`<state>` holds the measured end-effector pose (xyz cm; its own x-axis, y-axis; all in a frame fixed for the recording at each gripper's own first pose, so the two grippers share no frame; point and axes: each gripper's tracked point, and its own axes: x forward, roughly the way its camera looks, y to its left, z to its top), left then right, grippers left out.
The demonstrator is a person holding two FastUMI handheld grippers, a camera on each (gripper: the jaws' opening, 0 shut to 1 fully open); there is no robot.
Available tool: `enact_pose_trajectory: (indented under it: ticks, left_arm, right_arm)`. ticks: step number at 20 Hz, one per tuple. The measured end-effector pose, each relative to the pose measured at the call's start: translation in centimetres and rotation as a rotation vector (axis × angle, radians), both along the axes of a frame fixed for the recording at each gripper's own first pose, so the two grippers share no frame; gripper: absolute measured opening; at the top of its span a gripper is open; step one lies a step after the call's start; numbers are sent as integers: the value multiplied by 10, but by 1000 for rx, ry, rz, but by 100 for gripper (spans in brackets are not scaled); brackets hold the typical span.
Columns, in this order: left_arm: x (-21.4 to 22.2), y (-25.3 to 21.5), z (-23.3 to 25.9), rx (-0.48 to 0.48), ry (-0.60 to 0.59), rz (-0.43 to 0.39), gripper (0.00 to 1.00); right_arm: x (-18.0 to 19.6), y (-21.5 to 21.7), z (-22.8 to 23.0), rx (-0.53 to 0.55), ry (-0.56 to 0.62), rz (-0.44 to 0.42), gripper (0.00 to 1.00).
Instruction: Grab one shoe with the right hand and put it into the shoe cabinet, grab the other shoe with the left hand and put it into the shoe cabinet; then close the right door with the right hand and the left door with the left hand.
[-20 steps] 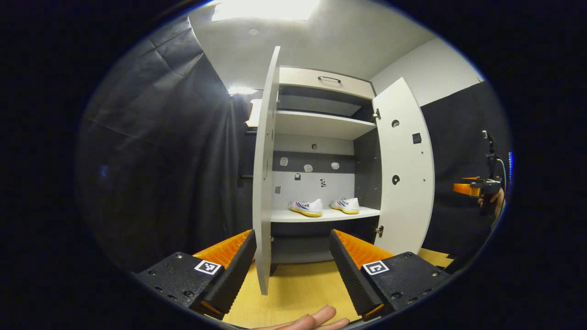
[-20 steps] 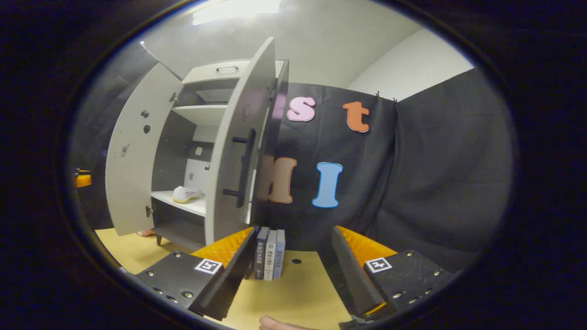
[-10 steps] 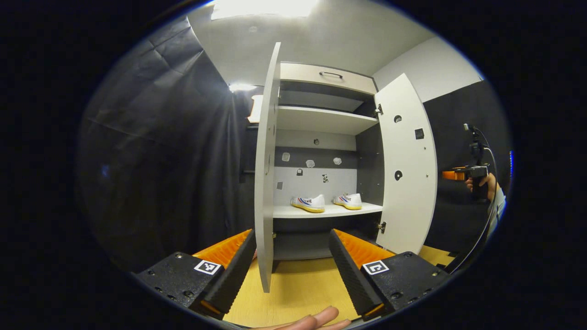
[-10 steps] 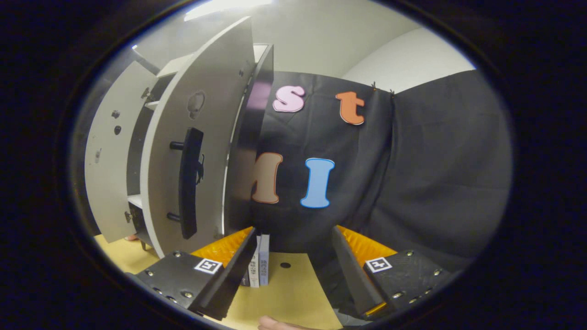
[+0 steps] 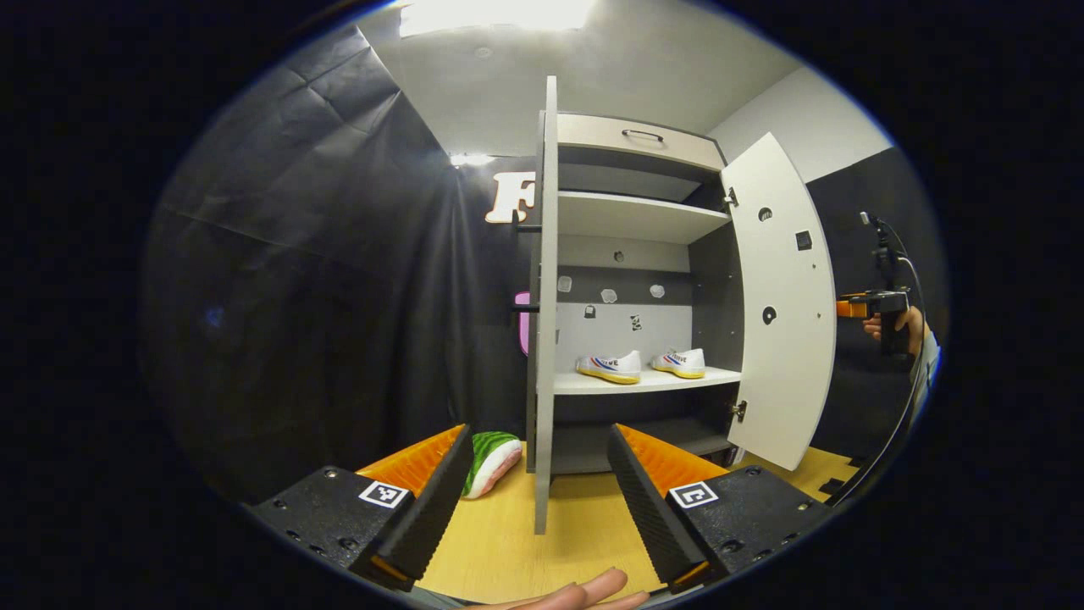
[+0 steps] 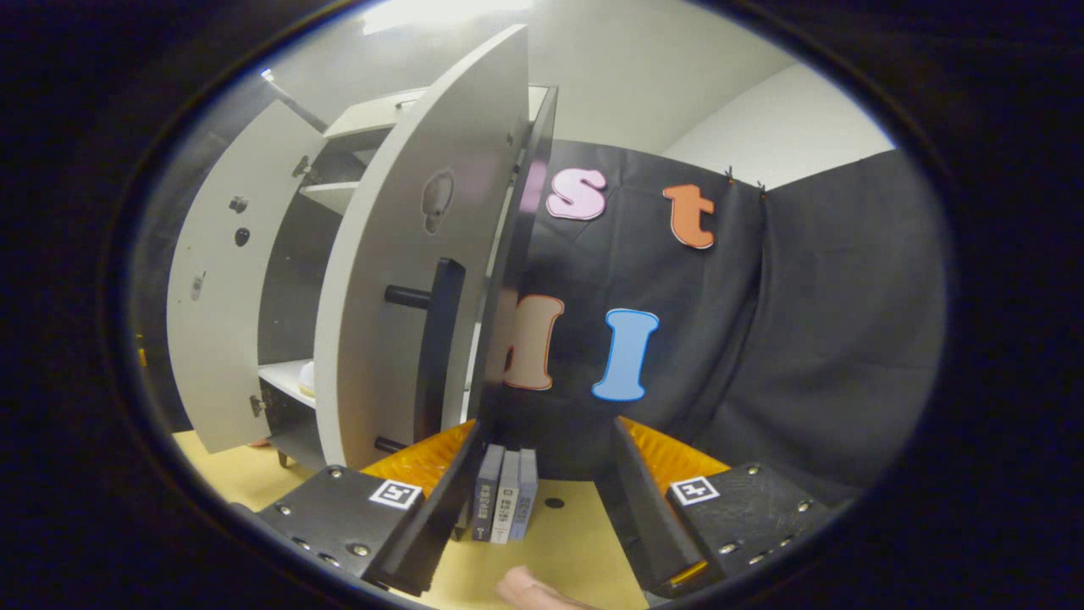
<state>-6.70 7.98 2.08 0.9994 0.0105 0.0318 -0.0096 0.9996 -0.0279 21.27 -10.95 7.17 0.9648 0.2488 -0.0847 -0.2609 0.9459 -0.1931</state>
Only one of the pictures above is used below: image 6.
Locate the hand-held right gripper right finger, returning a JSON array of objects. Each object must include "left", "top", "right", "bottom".
[{"left": 597, "top": 417, "right": 835, "bottom": 598}]

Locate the ceiling light panel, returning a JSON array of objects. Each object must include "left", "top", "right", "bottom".
[{"left": 364, "top": 0, "right": 534, "bottom": 35}]

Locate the white cabinet door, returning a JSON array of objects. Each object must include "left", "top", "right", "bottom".
[
  {"left": 313, "top": 24, "right": 530, "bottom": 471},
  {"left": 166, "top": 100, "right": 327, "bottom": 454}
]

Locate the white shoe cabinet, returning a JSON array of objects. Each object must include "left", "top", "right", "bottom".
[{"left": 254, "top": 85, "right": 560, "bottom": 471}]

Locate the blue grey book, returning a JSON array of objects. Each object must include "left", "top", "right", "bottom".
[{"left": 508, "top": 447, "right": 539, "bottom": 541}]

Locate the white book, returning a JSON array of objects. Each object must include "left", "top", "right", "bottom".
[{"left": 489, "top": 449, "right": 521, "bottom": 545}]

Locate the dark grey book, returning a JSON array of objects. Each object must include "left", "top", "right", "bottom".
[{"left": 471, "top": 444, "right": 507, "bottom": 543}]

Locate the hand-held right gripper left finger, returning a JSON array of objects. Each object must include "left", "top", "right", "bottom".
[{"left": 254, "top": 419, "right": 485, "bottom": 596}]

